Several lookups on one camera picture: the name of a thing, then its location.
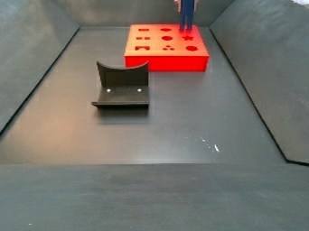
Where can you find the person's hand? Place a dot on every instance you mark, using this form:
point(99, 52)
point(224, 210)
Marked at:
point(178, 3)

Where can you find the blue two-pronged peg object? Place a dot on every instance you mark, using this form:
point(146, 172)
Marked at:
point(186, 13)

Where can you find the red shape-sorter block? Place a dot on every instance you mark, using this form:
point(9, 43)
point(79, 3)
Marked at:
point(165, 46)

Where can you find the black curved holder bracket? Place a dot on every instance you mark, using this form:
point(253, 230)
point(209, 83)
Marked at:
point(125, 86)

